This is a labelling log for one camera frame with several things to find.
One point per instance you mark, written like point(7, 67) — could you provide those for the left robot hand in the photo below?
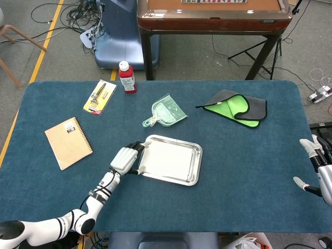
point(123, 159)

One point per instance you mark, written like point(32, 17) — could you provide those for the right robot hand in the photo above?
point(326, 179)

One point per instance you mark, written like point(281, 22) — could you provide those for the white paper napkin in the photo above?
point(168, 159)

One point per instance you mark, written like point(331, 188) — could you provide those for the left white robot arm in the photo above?
point(46, 228)

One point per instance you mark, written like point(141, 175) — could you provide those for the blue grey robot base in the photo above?
point(163, 241)

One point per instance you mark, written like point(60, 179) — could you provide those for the silver metal tray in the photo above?
point(198, 160)

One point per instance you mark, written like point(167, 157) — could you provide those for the white shoe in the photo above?
point(314, 140)

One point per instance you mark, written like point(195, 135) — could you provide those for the black foot pedal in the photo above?
point(320, 128)

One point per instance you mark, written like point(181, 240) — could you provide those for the kraft spiral notebook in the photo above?
point(67, 144)

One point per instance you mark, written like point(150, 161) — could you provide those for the green mini dustpan in bag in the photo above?
point(167, 111)

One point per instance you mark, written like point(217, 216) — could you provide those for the razor in yellow package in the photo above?
point(99, 97)

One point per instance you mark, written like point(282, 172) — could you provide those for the red juice bottle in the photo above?
point(127, 79)

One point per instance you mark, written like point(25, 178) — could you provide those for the white power strip with plugs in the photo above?
point(320, 94)
point(88, 37)

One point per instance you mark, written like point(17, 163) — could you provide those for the blue felt table mat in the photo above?
point(207, 207)

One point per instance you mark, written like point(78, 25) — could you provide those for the green grey microfibre cloth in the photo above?
point(252, 110)

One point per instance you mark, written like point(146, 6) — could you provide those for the white plastic bag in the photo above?
point(246, 242)

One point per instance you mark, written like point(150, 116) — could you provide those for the black tripod stand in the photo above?
point(255, 57)

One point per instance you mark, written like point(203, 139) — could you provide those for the white chair with wooden legs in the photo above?
point(15, 32)

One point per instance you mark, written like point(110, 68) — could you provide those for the brown mahjong table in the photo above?
point(215, 19)

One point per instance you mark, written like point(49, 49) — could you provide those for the blue grey machine pedestal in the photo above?
point(122, 39)

